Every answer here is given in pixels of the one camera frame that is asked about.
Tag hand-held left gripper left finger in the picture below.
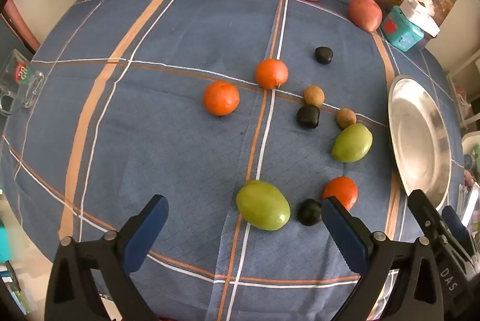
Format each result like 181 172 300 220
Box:
44 194 169 321

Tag reddish curved bar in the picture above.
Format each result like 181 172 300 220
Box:
0 0 40 51

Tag glass mug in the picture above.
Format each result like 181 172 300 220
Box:
0 49 45 117

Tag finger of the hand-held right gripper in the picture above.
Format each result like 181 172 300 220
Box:
408 189 456 255
442 205 476 263

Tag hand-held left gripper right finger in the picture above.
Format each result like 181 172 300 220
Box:
320 195 449 321

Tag orange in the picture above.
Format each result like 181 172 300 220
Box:
255 59 289 90
322 176 358 211
203 81 240 117

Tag white shelf unit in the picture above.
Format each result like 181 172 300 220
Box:
445 54 480 130

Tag green mango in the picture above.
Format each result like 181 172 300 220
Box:
332 123 373 163
236 180 292 231

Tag brown kiwi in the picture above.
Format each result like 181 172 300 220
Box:
336 108 356 129

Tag round steel plate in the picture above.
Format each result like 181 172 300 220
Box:
387 74 452 211

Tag teal box with red label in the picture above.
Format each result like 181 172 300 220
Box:
380 6 424 52

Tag blue plaid tablecloth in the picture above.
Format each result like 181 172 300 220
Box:
0 0 466 321

